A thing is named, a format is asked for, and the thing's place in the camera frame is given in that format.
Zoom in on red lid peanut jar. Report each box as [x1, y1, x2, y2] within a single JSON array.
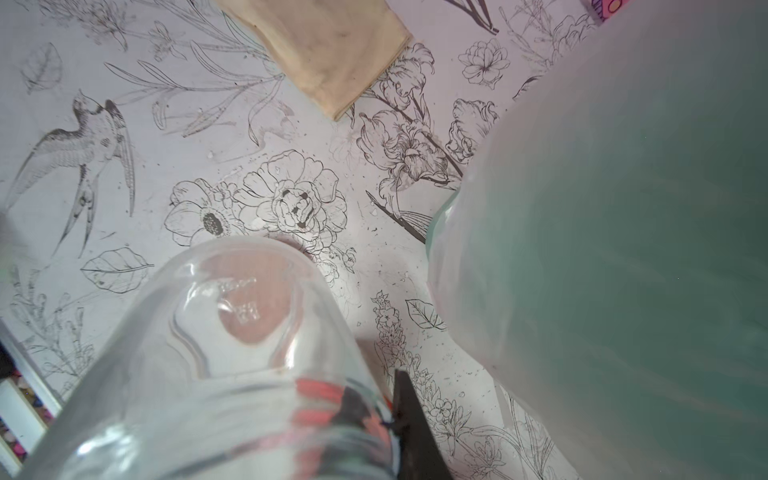
[[290, 377, 397, 479]]

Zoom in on peanut jar clear plastic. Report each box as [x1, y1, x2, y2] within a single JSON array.
[[20, 237, 391, 479]]

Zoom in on mint green trash bin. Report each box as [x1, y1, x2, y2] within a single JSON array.
[[425, 0, 768, 480]]

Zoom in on left beige cloth glove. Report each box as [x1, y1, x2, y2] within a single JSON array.
[[218, 0, 412, 121]]

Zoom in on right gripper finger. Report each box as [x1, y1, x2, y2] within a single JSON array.
[[389, 370, 453, 480]]

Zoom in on brown jar lid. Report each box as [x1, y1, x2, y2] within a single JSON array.
[[215, 250, 292, 345]]

